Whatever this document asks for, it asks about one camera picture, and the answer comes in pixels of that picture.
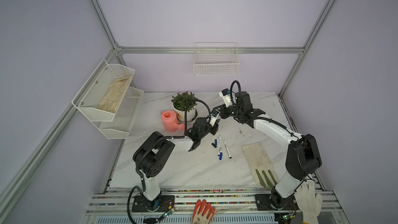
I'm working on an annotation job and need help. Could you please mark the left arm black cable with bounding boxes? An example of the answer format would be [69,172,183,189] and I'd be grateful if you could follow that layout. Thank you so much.
[126,99,212,224]

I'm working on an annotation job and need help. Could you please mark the white pen blue end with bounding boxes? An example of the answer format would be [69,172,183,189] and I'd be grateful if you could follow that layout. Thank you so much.
[214,139,220,156]

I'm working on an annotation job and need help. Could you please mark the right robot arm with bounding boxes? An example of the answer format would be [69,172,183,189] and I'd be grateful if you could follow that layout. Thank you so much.
[214,89,322,209]

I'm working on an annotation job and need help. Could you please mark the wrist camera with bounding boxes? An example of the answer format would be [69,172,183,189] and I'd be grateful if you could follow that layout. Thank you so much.
[209,108,220,127]
[219,89,233,107]

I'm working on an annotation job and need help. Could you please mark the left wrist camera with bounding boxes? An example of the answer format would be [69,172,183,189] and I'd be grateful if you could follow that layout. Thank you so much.
[209,108,220,127]

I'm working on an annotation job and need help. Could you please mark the white two-tier mesh shelf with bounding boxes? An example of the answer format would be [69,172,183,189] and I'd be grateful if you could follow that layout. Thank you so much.
[72,60,144,140]

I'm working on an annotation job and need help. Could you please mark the white pen right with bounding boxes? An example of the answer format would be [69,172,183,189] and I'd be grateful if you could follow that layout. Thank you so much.
[223,140,232,159]

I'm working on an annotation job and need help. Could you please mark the white pen with blue cap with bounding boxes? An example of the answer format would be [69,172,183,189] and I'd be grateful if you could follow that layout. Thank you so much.
[218,136,223,160]

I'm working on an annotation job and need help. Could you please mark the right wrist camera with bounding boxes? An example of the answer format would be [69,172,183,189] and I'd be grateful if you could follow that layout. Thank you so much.
[219,89,233,107]

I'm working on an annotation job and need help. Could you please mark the beige green work glove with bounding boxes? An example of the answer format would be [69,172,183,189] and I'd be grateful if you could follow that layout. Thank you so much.
[242,143,279,189]

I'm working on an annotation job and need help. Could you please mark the green potted plant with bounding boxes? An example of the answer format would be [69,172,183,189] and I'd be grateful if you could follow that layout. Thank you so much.
[172,91,197,122]

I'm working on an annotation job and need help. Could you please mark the orange rubber glove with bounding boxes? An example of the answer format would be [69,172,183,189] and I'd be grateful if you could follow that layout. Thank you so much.
[191,200,215,224]

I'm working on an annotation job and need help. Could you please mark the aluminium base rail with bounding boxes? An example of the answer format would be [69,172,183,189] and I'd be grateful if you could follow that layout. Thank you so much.
[81,186,350,224]

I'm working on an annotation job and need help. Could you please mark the white wire wall basket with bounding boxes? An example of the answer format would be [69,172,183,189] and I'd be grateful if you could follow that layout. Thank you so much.
[193,42,240,76]

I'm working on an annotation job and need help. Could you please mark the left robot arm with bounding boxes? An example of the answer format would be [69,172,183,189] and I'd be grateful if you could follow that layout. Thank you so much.
[133,117,220,211]

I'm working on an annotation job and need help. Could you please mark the white knit glove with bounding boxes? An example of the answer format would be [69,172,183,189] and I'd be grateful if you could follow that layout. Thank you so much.
[295,180,323,224]

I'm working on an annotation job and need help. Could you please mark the pink watering can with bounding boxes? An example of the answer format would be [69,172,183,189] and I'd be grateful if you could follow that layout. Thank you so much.
[161,111,185,133]

